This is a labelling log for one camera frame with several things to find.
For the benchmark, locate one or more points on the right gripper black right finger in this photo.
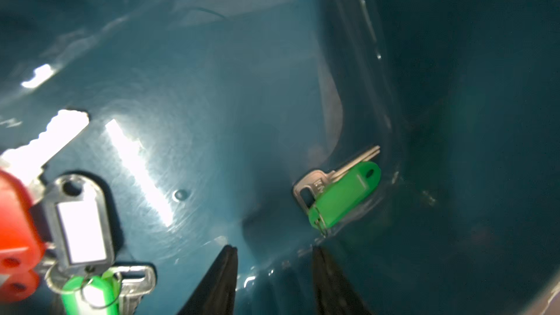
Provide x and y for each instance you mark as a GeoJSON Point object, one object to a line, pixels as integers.
{"type": "Point", "coordinates": [334, 293]}

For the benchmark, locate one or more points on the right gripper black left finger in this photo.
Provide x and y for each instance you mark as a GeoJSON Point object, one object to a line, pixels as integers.
{"type": "Point", "coordinates": [216, 292]}

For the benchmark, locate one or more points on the green key tag with key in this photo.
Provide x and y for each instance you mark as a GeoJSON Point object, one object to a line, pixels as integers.
{"type": "Point", "coordinates": [327, 198]}

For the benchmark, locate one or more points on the teal plastic storage box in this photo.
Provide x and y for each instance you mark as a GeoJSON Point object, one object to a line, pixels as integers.
{"type": "Point", "coordinates": [205, 113]}

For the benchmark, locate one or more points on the black key tag with label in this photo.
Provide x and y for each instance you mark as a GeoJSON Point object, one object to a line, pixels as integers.
{"type": "Point", "coordinates": [75, 210]}

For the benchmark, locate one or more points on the red key tag lower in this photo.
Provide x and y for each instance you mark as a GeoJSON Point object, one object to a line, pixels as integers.
{"type": "Point", "coordinates": [17, 287]}

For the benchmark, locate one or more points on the red key tag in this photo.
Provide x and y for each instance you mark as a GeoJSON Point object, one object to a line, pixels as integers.
{"type": "Point", "coordinates": [17, 287]}
{"type": "Point", "coordinates": [21, 246]}

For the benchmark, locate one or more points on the red key tag middle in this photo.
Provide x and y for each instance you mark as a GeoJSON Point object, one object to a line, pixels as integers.
{"type": "Point", "coordinates": [21, 246]}

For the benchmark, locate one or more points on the silver key upper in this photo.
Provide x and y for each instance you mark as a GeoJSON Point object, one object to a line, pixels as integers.
{"type": "Point", "coordinates": [26, 162]}

